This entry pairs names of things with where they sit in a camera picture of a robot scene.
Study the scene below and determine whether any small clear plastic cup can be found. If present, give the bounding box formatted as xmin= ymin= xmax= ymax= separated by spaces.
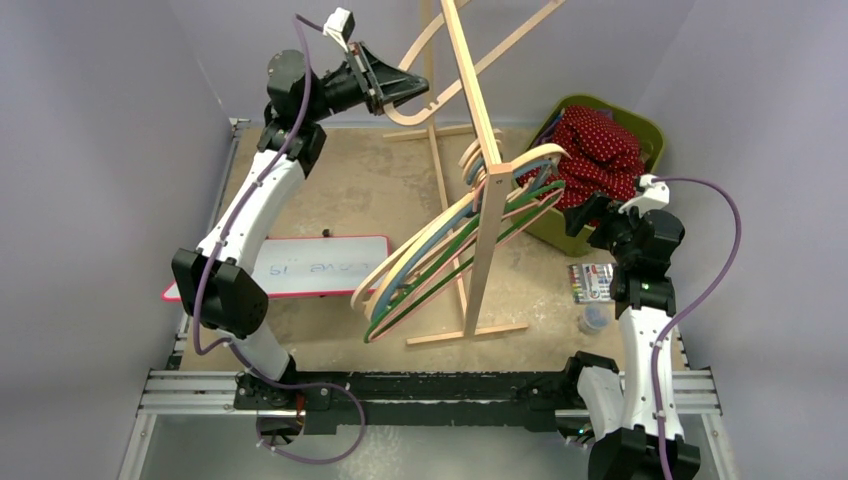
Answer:
xmin=578 ymin=303 xmax=613 ymax=335

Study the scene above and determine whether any red-edged whiteboard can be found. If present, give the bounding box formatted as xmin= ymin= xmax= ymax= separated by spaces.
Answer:
xmin=161 ymin=234 xmax=392 ymax=303

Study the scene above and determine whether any purple cable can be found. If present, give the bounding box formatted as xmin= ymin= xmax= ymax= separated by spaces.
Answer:
xmin=190 ymin=14 xmax=367 ymax=465
xmin=649 ymin=176 xmax=743 ymax=480

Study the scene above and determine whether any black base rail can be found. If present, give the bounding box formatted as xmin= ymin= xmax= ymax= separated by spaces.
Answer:
xmin=233 ymin=370 xmax=588 ymax=435

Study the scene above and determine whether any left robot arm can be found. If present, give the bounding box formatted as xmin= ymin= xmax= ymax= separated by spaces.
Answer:
xmin=171 ymin=42 xmax=430 ymax=409

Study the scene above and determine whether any wooden hanger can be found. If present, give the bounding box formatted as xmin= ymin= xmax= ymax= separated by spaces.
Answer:
xmin=349 ymin=129 xmax=505 ymax=316
xmin=381 ymin=0 xmax=570 ymax=128
xmin=350 ymin=140 xmax=570 ymax=341

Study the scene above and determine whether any green plastic hanger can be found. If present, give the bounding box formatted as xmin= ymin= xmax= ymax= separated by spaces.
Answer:
xmin=362 ymin=180 xmax=568 ymax=344

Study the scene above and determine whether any red polka dot garment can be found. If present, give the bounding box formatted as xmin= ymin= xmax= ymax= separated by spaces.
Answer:
xmin=545 ymin=105 xmax=646 ymax=212

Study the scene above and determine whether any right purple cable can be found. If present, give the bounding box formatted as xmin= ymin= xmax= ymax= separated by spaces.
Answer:
xmin=649 ymin=176 xmax=743 ymax=480

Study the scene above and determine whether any pink wire hanger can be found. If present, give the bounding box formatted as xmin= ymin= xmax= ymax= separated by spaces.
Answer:
xmin=351 ymin=180 xmax=565 ymax=344

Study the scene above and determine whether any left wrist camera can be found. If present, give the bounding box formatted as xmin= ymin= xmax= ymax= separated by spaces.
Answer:
xmin=322 ymin=7 xmax=356 ymax=53

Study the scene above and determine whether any wooden clothes rack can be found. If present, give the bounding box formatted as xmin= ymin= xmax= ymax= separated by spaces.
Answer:
xmin=402 ymin=0 xmax=529 ymax=347

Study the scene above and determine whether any green plastic basket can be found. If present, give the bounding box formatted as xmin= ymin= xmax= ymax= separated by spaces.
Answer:
xmin=525 ymin=94 xmax=665 ymax=258

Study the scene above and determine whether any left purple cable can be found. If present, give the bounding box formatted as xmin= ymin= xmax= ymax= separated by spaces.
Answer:
xmin=190 ymin=14 xmax=367 ymax=465

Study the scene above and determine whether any grey-blue plastic hanger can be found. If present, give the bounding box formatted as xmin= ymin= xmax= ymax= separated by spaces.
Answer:
xmin=351 ymin=144 xmax=564 ymax=310

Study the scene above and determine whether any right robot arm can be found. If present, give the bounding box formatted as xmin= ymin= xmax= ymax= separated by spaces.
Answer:
xmin=561 ymin=192 xmax=701 ymax=479

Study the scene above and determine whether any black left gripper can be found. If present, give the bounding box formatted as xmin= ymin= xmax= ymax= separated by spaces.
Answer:
xmin=305 ymin=43 xmax=428 ymax=125

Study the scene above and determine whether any marker pen box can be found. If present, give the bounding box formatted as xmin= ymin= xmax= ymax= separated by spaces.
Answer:
xmin=568 ymin=263 xmax=615 ymax=304

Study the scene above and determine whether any purple garment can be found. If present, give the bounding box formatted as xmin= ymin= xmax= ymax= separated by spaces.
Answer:
xmin=530 ymin=117 xmax=561 ymax=148

